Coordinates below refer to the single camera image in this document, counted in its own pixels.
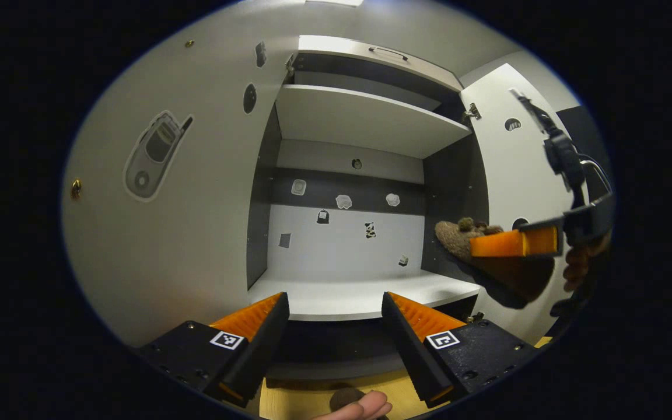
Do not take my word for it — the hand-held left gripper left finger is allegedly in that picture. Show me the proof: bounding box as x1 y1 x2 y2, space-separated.
138 292 291 408

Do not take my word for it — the white cabinet shelf board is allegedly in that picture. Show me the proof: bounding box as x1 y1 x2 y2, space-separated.
247 269 482 321
276 85 472 159

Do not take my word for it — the metal drawer handle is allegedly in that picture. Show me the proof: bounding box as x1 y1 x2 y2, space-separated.
368 47 410 62

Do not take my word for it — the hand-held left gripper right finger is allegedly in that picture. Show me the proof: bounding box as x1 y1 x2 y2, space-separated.
381 292 541 409

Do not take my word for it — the brown fuzzy shoe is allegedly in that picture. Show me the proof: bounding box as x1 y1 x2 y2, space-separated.
434 217 556 303
329 386 372 412

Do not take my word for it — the white shoe cabinet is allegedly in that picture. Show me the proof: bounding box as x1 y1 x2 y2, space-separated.
246 35 491 380

